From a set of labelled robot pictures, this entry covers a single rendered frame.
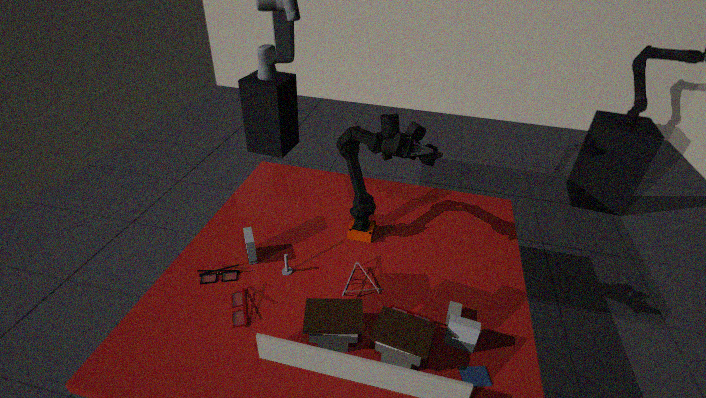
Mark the long white flat panel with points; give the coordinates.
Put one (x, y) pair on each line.
(362, 370)

